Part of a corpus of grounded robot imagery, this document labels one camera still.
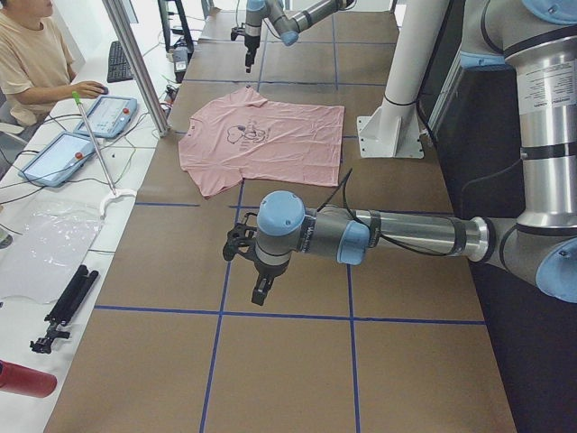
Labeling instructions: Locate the grey power adapter box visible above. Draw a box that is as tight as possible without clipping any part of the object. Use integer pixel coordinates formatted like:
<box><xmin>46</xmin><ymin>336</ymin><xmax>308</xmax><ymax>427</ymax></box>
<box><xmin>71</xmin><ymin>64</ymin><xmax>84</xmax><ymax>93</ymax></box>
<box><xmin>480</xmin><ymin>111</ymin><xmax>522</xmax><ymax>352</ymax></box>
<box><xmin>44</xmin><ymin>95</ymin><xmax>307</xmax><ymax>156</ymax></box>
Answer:
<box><xmin>172</xmin><ymin>45</ymin><xmax>189</xmax><ymax>83</ymax></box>

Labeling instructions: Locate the white pillar with base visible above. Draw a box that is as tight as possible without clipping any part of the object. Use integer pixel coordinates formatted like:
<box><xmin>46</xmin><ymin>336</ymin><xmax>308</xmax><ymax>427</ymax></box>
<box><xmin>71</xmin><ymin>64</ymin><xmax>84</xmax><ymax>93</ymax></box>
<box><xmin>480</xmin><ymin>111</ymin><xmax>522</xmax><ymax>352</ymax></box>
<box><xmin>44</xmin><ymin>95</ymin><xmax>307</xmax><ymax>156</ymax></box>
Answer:
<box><xmin>357</xmin><ymin>0</ymin><xmax>449</xmax><ymax>159</ymax></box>

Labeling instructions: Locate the blue teach pendant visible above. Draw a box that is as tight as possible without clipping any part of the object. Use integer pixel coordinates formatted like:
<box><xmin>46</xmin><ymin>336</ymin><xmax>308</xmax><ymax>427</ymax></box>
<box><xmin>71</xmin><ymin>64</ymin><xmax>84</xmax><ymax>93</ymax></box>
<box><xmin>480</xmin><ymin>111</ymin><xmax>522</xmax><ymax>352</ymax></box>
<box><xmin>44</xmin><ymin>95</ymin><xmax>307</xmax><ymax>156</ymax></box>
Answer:
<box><xmin>19</xmin><ymin>132</ymin><xmax>95</xmax><ymax>188</ymax></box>
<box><xmin>84</xmin><ymin>95</ymin><xmax>138</xmax><ymax>139</ymax></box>

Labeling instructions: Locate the clear plastic bag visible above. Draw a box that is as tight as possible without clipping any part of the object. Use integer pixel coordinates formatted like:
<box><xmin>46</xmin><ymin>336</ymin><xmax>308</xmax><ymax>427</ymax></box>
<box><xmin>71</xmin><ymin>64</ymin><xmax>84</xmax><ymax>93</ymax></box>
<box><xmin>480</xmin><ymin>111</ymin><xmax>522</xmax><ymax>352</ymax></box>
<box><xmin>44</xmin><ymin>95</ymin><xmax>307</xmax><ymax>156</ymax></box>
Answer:
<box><xmin>1</xmin><ymin>200</ymin><xmax>103</xmax><ymax>304</ymax></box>

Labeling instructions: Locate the person in beige shirt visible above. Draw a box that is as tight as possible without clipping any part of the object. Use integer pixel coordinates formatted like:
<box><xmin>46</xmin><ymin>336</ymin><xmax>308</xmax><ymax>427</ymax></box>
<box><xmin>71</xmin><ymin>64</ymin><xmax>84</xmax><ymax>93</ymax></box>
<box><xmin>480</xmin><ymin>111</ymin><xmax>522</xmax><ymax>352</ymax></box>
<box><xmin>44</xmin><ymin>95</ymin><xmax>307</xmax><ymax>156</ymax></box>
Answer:
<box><xmin>1</xmin><ymin>1</ymin><xmax>107</xmax><ymax>126</ymax></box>

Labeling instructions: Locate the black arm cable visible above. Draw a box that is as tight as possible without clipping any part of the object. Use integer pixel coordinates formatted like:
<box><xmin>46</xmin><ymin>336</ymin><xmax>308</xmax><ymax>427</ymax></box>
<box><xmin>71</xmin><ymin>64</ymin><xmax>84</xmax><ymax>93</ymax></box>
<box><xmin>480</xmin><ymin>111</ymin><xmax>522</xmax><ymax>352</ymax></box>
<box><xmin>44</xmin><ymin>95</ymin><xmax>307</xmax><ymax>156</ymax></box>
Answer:
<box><xmin>315</xmin><ymin>169</ymin><xmax>465</xmax><ymax>259</ymax></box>

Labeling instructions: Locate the black folded tripod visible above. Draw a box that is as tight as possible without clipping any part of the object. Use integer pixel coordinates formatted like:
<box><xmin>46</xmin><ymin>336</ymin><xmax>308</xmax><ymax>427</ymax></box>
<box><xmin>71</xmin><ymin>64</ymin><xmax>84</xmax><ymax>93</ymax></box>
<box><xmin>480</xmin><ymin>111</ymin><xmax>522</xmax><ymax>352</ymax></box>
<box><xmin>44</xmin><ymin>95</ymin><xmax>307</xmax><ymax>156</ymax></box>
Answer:
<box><xmin>30</xmin><ymin>264</ymin><xmax>99</xmax><ymax>355</ymax></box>

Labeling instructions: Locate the far blue teach pendant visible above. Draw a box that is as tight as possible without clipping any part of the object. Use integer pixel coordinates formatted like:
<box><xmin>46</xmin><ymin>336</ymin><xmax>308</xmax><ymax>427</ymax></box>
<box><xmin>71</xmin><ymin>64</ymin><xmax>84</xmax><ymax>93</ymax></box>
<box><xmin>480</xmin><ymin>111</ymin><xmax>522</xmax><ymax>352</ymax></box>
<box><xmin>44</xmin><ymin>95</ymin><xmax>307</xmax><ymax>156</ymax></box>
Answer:
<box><xmin>84</xmin><ymin>95</ymin><xmax>138</xmax><ymax>139</ymax></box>

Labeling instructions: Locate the metal rod with white hook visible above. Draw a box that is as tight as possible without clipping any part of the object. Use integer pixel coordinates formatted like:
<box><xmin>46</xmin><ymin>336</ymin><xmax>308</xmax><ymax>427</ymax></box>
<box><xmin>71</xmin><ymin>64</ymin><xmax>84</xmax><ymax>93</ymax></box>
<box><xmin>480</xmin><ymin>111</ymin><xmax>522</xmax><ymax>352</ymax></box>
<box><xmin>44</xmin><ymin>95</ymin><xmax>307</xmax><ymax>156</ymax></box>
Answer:
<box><xmin>71</xmin><ymin>91</ymin><xmax>137</xmax><ymax>219</ymax></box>

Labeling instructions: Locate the aluminium frame post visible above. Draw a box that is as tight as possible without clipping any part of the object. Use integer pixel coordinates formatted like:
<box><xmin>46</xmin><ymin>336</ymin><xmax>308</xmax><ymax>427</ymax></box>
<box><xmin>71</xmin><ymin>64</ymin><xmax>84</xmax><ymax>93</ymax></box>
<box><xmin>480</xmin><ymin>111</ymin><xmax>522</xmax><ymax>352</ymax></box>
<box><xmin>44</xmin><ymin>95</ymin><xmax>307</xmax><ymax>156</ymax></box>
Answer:
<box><xmin>103</xmin><ymin>0</ymin><xmax>169</xmax><ymax>137</ymax></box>

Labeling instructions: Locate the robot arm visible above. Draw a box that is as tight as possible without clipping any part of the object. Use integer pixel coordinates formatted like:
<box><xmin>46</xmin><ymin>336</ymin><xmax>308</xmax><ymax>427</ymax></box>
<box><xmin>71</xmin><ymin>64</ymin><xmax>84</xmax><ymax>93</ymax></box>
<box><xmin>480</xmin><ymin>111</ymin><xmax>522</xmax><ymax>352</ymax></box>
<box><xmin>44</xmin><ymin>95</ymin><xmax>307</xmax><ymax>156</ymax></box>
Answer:
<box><xmin>240</xmin><ymin>0</ymin><xmax>354</xmax><ymax>73</ymax></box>
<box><xmin>244</xmin><ymin>1</ymin><xmax>576</xmax><ymax>304</ymax></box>

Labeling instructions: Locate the pink Snoopy t-shirt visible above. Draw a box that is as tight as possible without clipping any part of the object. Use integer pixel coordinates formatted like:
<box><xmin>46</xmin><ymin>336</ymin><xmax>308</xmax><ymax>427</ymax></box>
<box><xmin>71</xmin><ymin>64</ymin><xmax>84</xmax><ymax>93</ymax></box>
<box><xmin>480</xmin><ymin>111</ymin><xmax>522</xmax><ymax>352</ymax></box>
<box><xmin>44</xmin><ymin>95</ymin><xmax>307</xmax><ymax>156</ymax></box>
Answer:
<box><xmin>179</xmin><ymin>87</ymin><xmax>344</xmax><ymax>198</ymax></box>

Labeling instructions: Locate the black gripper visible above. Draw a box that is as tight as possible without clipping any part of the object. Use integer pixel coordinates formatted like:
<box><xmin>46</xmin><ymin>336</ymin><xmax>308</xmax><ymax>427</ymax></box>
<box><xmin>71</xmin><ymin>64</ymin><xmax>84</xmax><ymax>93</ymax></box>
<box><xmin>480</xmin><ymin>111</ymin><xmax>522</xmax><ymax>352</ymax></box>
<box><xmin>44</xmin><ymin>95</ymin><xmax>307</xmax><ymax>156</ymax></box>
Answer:
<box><xmin>244</xmin><ymin>33</ymin><xmax>258</xmax><ymax>73</ymax></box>
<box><xmin>251</xmin><ymin>260</ymin><xmax>286</xmax><ymax>305</ymax></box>

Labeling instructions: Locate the red bottle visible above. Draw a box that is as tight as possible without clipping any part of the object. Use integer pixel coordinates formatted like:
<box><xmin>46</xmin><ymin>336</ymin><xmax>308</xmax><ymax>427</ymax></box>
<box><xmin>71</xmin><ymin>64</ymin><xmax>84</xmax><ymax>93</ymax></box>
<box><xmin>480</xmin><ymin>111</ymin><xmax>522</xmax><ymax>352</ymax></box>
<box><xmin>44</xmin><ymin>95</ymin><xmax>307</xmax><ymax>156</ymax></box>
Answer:
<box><xmin>1</xmin><ymin>361</ymin><xmax>58</xmax><ymax>398</ymax></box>

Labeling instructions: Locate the black keyboard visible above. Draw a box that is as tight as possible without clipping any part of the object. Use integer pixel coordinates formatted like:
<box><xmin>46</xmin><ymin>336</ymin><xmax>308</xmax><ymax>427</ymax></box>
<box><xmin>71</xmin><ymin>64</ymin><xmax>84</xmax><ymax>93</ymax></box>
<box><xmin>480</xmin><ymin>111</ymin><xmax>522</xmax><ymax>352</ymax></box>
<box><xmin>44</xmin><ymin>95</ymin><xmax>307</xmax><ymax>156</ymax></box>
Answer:
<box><xmin>106</xmin><ymin>41</ymin><xmax>133</xmax><ymax>83</ymax></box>

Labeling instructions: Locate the near blue teach pendant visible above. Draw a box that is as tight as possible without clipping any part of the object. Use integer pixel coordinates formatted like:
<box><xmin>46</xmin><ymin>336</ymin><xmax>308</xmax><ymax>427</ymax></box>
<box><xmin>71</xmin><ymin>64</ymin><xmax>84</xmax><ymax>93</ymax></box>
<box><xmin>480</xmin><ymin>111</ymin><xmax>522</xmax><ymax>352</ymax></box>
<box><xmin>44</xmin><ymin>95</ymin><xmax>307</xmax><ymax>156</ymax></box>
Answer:
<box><xmin>19</xmin><ymin>132</ymin><xmax>95</xmax><ymax>188</ymax></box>

